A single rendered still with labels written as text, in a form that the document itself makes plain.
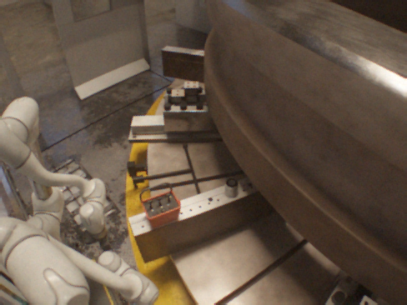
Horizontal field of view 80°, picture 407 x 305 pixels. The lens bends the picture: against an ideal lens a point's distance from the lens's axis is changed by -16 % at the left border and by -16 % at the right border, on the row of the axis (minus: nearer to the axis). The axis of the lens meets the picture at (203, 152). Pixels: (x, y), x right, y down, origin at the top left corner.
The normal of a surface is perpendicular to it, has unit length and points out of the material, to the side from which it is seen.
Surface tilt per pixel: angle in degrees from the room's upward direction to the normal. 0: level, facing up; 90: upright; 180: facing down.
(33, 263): 3
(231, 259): 0
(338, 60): 45
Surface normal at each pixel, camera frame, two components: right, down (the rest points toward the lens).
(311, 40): -0.62, -0.27
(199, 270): 0.00, -0.72
